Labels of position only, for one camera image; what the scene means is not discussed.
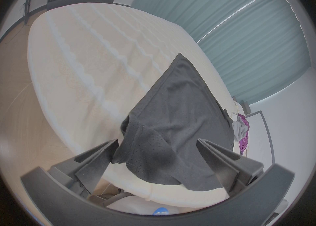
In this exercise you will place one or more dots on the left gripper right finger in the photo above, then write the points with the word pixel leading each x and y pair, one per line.
pixel 227 165

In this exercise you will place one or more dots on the purple satin garment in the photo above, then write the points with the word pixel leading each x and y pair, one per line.
pixel 244 131

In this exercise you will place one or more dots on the white printed pillow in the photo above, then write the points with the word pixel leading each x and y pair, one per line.
pixel 238 106

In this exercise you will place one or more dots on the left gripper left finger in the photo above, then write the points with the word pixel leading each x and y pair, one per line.
pixel 98 163

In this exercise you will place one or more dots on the grey bedside table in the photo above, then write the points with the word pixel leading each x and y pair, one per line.
pixel 245 106

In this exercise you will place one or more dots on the grey garment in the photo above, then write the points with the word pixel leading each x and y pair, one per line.
pixel 238 128

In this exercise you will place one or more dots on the bed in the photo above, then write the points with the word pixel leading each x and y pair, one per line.
pixel 86 59

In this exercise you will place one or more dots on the white garment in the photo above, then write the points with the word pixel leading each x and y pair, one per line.
pixel 234 115

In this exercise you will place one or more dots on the black T-shirt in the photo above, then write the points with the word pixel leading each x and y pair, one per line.
pixel 177 121

